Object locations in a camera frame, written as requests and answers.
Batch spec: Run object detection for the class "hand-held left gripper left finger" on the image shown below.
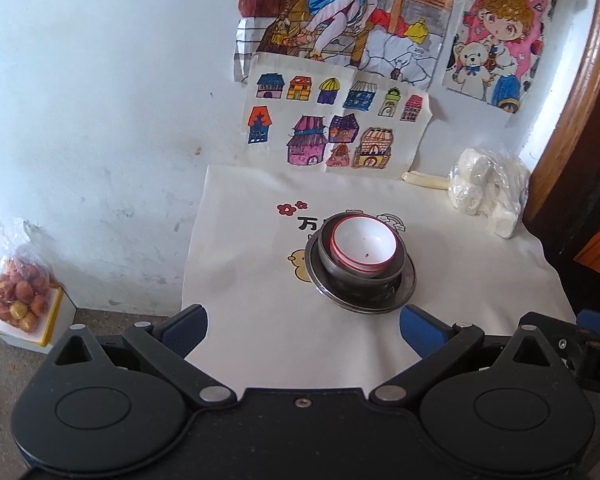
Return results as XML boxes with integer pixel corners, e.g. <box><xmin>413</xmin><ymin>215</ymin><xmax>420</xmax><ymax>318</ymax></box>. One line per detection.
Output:
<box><xmin>52</xmin><ymin>305</ymin><xmax>237</xmax><ymax>408</ymax></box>

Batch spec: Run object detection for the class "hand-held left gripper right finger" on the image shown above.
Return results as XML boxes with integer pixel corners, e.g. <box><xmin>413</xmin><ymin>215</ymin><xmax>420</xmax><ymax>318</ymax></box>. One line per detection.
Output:
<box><xmin>371</xmin><ymin>304</ymin><xmax>553</xmax><ymax>404</ymax></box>

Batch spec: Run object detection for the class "large steel plate with ears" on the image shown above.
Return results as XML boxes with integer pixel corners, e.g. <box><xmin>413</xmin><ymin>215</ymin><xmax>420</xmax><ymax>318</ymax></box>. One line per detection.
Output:
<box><xmin>304</xmin><ymin>225</ymin><xmax>417</xmax><ymax>316</ymax></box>

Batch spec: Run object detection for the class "steel bowl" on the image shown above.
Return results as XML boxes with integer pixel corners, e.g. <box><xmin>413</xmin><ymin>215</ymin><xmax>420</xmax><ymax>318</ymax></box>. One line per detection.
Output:
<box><xmin>317</xmin><ymin>212</ymin><xmax>406</xmax><ymax>292</ymax></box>

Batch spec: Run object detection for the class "white printed cloth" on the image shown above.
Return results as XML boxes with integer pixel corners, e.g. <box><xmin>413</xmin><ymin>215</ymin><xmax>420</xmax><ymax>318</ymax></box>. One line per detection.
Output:
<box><xmin>180</xmin><ymin>163</ymin><xmax>579</xmax><ymax>392</ymax></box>

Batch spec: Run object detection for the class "white foam box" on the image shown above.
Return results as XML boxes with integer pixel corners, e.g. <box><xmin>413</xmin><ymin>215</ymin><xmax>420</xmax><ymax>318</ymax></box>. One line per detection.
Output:
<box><xmin>0</xmin><ymin>284</ymin><xmax>77</xmax><ymax>357</ymax></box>

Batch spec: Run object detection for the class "plastic bag of white buns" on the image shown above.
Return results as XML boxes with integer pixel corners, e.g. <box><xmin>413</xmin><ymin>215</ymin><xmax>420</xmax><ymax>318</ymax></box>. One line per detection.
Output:
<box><xmin>447</xmin><ymin>147</ymin><xmax>531</xmax><ymax>240</ymax></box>

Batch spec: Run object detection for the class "plastic bag of red fruit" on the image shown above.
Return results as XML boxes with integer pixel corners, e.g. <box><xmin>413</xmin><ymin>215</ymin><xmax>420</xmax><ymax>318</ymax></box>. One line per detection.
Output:
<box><xmin>0</xmin><ymin>217</ymin><xmax>64</xmax><ymax>334</ymax></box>

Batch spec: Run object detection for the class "drawing of coloured houses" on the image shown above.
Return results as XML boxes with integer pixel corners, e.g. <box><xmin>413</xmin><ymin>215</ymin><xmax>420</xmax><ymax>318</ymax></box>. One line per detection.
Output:
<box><xmin>242</xmin><ymin>52</ymin><xmax>434</xmax><ymax>179</ymax></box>

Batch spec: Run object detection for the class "drawing of child with teddy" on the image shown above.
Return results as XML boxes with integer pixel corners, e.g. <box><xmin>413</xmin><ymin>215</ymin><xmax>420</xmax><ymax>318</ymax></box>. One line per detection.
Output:
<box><xmin>440</xmin><ymin>0</ymin><xmax>562</xmax><ymax>115</ymax></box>

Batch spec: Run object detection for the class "drawing of child with fan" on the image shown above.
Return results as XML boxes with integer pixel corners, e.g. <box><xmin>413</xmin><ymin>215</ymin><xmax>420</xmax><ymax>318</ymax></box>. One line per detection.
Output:
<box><xmin>232</xmin><ymin>0</ymin><xmax>459</xmax><ymax>94</ymax></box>

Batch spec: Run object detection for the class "brown wooden frame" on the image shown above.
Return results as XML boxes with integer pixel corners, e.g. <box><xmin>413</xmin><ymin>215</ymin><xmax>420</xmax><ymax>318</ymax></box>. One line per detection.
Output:
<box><xmin>522</xmin><ymin>0</ymin><xmax>600</xmax><ymax>227</ymax></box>

